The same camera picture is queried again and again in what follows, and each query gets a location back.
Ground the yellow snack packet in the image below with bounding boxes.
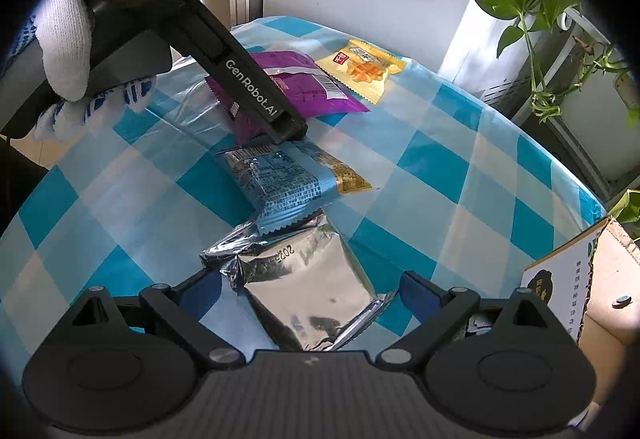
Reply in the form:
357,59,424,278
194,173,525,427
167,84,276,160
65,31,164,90
315,39,408,106

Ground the purple snack packet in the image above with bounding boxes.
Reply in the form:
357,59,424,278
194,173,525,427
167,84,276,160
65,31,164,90
204,50,371,146

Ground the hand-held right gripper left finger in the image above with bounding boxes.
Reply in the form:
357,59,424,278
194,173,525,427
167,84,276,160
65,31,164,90
65,269,247,367

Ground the light blue snack packet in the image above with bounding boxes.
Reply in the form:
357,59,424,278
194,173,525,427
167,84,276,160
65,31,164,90
215,139,373,236

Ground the white metal rack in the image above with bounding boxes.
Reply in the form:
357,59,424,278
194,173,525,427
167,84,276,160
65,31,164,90
510,9,640,200

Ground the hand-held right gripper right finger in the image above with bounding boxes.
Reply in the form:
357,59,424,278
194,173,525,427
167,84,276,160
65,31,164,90
375,270,577,367

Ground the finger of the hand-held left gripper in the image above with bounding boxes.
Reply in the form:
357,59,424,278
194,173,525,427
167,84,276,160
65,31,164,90
164,0,309,146

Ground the blue checkered tablecloth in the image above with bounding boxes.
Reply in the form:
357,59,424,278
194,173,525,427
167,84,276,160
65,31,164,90
0,16,608,370

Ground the white planter box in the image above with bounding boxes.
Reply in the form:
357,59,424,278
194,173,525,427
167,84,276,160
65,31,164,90
560,66,640,180

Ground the person's left hand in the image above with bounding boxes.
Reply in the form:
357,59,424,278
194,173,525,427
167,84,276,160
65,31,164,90
5,0,157,142

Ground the silver foil snack packet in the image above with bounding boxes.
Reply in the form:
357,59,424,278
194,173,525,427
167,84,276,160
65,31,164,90
200,209,396,352

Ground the cardboard box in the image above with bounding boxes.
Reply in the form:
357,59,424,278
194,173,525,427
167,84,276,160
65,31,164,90
520,216,640,370

